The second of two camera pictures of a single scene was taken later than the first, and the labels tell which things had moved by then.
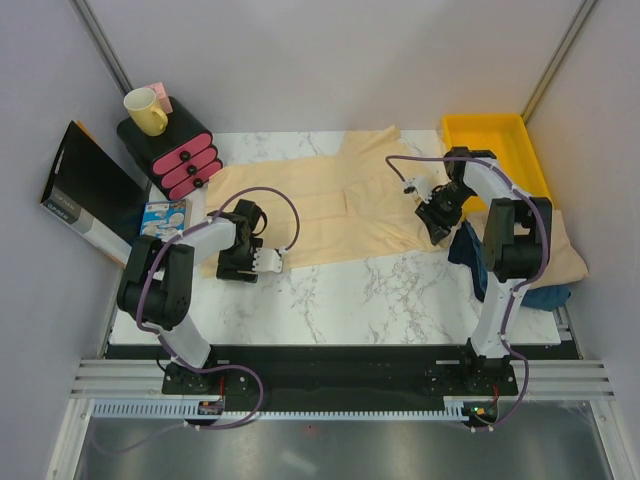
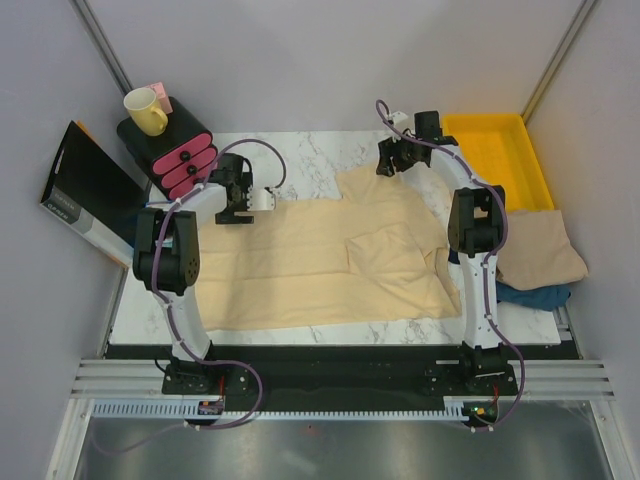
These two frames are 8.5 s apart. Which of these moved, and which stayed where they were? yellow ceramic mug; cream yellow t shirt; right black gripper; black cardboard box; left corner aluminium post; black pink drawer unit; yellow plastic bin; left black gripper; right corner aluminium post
Moved: right black gripper; left black gripper; cream yellow t shirt
Stayed: yellow plastic bin; yellow ceramic mug; left corner aluminium post; black pink drawer unit; right corner aluminium post; black cardboard box
